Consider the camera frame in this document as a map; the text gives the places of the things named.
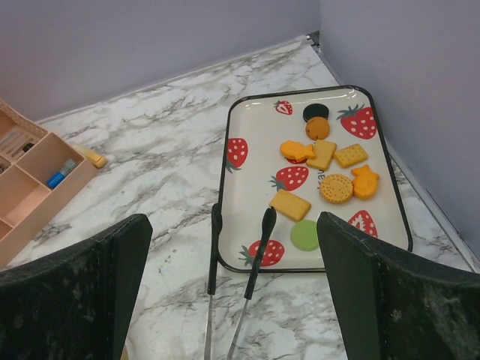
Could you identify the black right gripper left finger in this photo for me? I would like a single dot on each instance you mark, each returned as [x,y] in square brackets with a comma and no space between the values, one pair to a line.
[77,302]

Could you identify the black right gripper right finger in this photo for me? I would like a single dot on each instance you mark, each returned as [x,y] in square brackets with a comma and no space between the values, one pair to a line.
[393,304]

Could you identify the green round macaron cookie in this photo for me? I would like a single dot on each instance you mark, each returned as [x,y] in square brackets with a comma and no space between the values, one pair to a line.
[303,235]

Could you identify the orange fish cookie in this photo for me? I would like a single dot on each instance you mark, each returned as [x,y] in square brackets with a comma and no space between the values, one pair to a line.
[365,182]

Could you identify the yellow dotted round biscuit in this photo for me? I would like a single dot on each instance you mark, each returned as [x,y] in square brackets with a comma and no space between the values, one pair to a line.
[336,188]

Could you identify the yellow square biscuit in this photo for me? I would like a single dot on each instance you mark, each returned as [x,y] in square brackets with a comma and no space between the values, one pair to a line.
[290,205]
[324,151]
[350,155]

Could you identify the grey blue glue stick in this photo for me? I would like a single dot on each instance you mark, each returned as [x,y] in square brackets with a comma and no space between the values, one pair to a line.
[68,166]

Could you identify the peach plastic file organizer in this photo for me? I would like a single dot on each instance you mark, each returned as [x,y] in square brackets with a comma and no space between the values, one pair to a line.
[30,155]

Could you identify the strawberry pattern serving tray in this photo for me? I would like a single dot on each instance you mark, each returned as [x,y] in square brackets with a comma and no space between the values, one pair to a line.
[254,169]

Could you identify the orange round cookie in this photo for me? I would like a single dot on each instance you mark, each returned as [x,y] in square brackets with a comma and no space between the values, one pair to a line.
[317,128]

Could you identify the black sandwich cookie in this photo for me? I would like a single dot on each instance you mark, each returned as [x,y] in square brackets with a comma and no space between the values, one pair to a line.
[315,110]

